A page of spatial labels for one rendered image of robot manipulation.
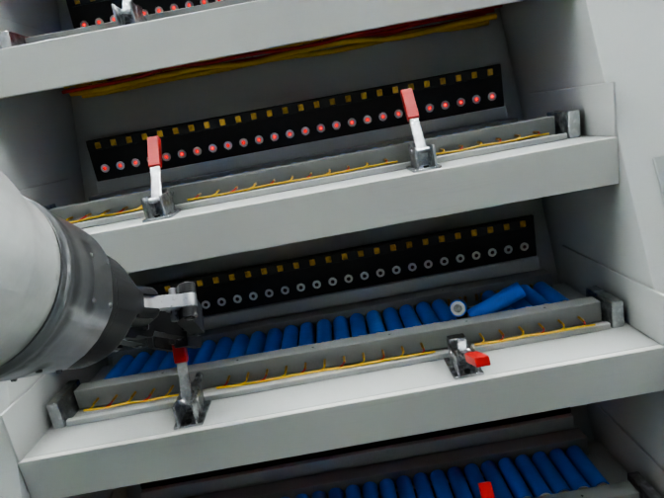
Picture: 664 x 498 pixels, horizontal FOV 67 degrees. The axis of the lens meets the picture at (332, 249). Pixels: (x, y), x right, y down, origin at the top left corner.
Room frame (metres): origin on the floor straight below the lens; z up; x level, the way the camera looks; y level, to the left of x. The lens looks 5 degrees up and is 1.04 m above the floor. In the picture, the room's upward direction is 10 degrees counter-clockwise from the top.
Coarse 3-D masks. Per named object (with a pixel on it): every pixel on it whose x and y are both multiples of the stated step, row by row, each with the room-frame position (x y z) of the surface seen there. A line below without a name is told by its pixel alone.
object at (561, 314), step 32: (480, 320) 0.53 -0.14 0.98; (512, 320) 0.53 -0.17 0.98; (544, 320) 0.53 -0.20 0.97; (576, 320) 0.53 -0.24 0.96; (288, 352) 0.54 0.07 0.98; (320, 352) 0.53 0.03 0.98; (352, 352) 0.53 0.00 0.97; (384, 352) 0.53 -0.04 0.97; (416, 352) 0.54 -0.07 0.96; (96, 384) 0.55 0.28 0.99; (128, 384) 0.54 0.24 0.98; (160, 384) 0.54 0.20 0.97; (224, 384) 0.53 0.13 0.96
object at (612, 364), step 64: (576, 256) 0.60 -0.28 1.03; (640, 320) 0.50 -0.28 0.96; (64, 384) 0.56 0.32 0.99; (320, 384) 0.51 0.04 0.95; (384, 384) 0.49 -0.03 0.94; (448, 384) 0.47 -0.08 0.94; (512, 384) 0.47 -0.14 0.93; (576, 384) 0.48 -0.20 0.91; (640, 384) 0.48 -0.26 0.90; (64, 448) 0.48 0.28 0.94; (128, 448) 0.48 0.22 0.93; (192, 448) 0.48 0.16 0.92; (256, 448) 0.48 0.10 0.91; (320, 448) 0.48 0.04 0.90
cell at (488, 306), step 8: (512, 288) 0.55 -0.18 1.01; (520, 288) 0.55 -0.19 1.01; (496, 296) 0.55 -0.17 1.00; (504, 296) 0.55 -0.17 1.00; (512, 296) 0.55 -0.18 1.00; (520, 296) 0.55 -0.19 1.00; (480, 304) 0.56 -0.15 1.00; (488, 304) 0.55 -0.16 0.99; (496, 304) 0.55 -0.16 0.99; (504, 304) 0.55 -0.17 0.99; (472, 312) 0.56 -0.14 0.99; (480, 312) 0.55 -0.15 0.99; (488, 312) 0.55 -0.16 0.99
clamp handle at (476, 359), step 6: (462, 342) 0.48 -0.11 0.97; (462, 348) 0.48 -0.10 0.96; (462, 354) 0.46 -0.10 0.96; (468, 354) 0.44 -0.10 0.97; (474, 354) 0.43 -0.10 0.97; (480, 354) 0.43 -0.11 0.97; (468, 360) 0.44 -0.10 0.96; (474, 360) 0.41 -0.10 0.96; (480, 360) 0.41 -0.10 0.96; (486, 360) 0.41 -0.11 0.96; (474, 366) 0.42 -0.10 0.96; (480, 366) 0.41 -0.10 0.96
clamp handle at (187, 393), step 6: (174, 348) 0.49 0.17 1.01; (180, 348) 0.49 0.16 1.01; (186, 348) 0.49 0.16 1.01; (174, 354) 0.49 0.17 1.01; (180, 354) 0.49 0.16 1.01; (186, 354) 0.49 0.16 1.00; (174, 360) 0.49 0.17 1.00; (180, 360) 0.49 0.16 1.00; (186, 360) 0.49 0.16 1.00; (180, 366) 0.49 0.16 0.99; (186, 366) 0.49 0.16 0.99; (180, 372) 0.49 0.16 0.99; (186, 372) 0.49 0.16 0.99; (180, 378) 0.49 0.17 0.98; (186, 378) 0.49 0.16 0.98; (180, 384) 0.49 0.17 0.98; (186, 384) 0.49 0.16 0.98; (186, 390) 0.49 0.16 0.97; (192, 390) 0.50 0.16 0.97; (186, 396) 0.49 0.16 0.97; (192, 396) 0.49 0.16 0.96
